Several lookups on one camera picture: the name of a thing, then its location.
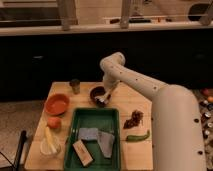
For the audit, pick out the purple bowl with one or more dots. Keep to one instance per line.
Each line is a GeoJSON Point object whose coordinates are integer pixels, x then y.
{"type": "Point", "coordinates": [98, 91]}

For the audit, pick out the dried red chili bunch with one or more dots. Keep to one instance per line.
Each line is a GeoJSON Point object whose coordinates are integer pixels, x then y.
{"type": "Point", "coordinates": [135, 119]}

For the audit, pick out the yellow corn cob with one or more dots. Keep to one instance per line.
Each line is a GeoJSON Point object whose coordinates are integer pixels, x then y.
{"type": "Point", "coordinates": [50, 139]}

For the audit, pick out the black pole stand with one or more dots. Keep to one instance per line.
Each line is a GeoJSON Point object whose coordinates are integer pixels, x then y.
{"type": "Point", "coordinates": [21, 143]}

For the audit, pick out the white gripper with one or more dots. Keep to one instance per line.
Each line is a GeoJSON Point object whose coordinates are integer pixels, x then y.
{"type": "Point", "coordinates": [109, 82]}

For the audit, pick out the green chili pepper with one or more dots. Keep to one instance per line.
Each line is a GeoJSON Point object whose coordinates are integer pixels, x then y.
{"type": "Point", "coordinates": [138, 138]}

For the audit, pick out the white dish brush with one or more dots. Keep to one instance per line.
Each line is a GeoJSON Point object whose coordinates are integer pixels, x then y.
{"type": "Point", "coordinates": [103, 98]}

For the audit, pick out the orange bowl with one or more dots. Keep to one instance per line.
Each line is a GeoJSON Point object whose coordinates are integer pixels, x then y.
{"type": "Point", "coordinates": [56, 104]}

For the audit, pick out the grey cloth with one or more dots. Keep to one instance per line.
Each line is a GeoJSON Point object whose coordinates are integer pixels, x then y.
{"type": "Point", "coordinates": [106, 141]}

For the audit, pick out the orange fruit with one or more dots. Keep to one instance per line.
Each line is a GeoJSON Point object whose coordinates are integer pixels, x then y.
{"type": "Point", "coordinates": [54, 122]}

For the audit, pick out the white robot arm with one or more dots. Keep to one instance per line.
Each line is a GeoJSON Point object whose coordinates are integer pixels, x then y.
{"type": "Point", "coordinates": [176, 125]}

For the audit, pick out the spice bottle rack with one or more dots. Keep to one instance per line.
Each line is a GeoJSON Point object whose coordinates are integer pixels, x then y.
{"type": "Point", "coordinates": [206, 105]}

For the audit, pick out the wooden block brush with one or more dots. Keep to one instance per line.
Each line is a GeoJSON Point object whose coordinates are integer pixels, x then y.
{"type": "Point", "coordinates": [82, 152]}

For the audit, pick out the green plastic tray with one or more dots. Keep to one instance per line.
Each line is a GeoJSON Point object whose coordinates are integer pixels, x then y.
{"type": "Point", "coordinates": [104, 119]}

